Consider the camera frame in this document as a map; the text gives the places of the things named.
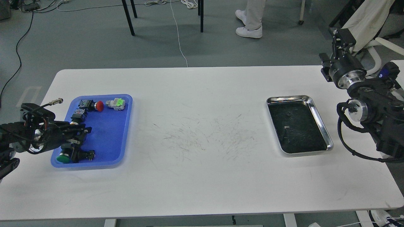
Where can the red push button switch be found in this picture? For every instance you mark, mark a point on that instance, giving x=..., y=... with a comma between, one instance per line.
x=91, y=105

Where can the silver metal tray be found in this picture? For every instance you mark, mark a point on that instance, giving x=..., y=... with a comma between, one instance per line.
x=303, y=133

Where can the grey green connector switch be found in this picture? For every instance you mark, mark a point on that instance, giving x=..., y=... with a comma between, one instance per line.
x=118, y=104

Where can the green push button switch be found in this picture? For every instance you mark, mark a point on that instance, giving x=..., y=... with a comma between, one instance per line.
x=66, y=154

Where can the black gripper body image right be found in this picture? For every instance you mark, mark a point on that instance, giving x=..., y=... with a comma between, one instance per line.
x=346, y=71

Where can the yellow push button switch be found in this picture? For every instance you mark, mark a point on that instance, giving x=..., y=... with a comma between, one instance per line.
x=78, y=116

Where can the black switch block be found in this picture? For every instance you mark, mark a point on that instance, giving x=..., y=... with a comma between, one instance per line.
x=78, y=154

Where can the person legs white shoes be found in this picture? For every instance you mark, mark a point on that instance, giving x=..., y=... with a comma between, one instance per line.
x=251, y=17

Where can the white chair with beige cloth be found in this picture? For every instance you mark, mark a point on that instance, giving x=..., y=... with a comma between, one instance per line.
x=365, y=26

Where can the blue plastic tray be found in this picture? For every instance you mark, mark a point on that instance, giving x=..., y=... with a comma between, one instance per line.
x=108, y=137

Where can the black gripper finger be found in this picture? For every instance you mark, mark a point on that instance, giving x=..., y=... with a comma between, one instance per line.
x=77, y=139
x=77, y=129
x=342, y=42
x=326, y=63

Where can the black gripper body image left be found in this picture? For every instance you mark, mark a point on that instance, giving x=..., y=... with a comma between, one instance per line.
x=48, y=139

